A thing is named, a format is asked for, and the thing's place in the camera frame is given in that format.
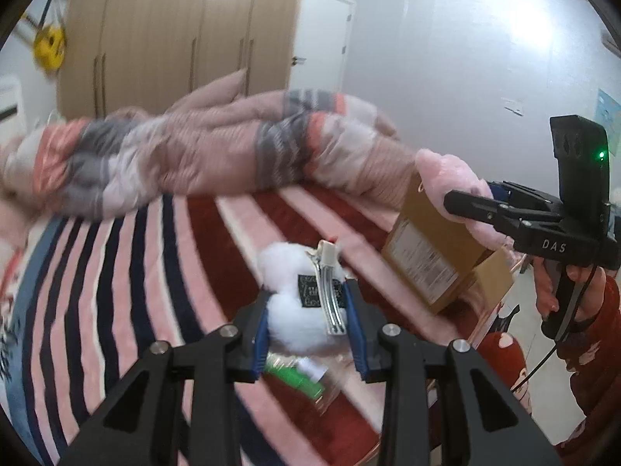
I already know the black cable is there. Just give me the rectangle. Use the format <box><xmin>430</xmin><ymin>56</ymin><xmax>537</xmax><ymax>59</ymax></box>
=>
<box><xmin>508</xmin><ymin>263</ymin><xmax>600</xmax><ymax>394</ymax></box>

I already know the white door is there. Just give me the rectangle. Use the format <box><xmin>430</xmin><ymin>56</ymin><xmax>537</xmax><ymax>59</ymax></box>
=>
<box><xmin>288</xmin><ymin>0</ymin><xmax>355</xmax><ymax>92</ymax></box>

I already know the black tracker camera box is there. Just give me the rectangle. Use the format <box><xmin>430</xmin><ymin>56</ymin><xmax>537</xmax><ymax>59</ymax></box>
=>
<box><xmin>550</xmin><ymin>115</ymin><xmax>609</xmax><ymax>238</ymax></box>

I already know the striped plush bed blanket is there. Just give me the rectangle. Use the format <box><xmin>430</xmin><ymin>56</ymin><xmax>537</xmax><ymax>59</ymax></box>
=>
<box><xmin>1</xmin><ymin>184</ymin><xmax>489</xmax><ymax>465</ymax></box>

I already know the pink grey striped duvet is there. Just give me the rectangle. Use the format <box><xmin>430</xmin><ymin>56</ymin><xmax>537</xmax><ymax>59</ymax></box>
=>
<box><xmin>1</xmin><ymin>71</ymin><xmax>415</xmax><ymax>220</ymax></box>

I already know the wall socket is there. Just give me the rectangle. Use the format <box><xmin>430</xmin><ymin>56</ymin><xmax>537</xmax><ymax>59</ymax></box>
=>
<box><xmin>503</xmin><ymin>98</ymin><xmax>523</xmax><ymax>117</ymax></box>

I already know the person's right hand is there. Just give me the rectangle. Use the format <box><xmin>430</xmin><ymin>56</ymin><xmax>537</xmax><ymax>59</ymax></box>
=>
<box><xmin>531</xmin><ymin>256</ymin><xmax>609</xmax><ymax>324</ymax></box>

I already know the white fluffy hair clip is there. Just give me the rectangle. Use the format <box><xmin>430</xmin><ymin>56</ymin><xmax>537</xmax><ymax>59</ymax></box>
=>
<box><xmin>258</xmin><ymin>240</ymin><xmax>349</xmax><ymax>356</ymax></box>

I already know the pink plush item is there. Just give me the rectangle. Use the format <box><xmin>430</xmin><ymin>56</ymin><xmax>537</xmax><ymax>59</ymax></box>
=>
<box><xmin>415</xmin><ymin>148</ymin><xmax>513</xmax><ymax>250</ymax></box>

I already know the brown cardboard box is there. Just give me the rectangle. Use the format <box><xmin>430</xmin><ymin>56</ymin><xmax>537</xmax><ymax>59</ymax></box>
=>
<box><xmin>382</xmin><ymin>174</ymin><xmax>513</xmax><ymax>315</ymax></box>

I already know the yellow toy guitar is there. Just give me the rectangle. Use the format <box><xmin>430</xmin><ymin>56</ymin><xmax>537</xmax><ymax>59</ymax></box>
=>
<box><xmin>21</xmin><ymin>0</ymin><xmax>66</xmax><ymax>75</ymax></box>

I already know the white bed headboard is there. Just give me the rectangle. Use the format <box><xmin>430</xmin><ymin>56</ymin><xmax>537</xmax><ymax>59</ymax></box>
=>
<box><xmin>0</xmin><ymin>75</ymin><xmax>28</xmax><ymax>144</ymax></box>

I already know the plastic bag with green item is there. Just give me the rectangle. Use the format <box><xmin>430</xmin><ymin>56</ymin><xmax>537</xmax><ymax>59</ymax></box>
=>
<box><xmin>263</xmin><ymin>351</ymin><xmax>349</xmax><ymax>414</ymax></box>

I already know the red patterned sleeve forearm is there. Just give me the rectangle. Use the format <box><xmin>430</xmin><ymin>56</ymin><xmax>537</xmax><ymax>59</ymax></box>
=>
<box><xmin>556</xmin><ymin>279</ymin><xmax>620</xmax><ymax>465</ymax></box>

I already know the beige wooden wardrobe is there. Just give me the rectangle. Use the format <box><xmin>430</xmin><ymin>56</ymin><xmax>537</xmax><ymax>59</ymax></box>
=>
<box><xmin>57</xmin><ymin>0</ymin><xmax>300</xmax><ymax>119</ymax></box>

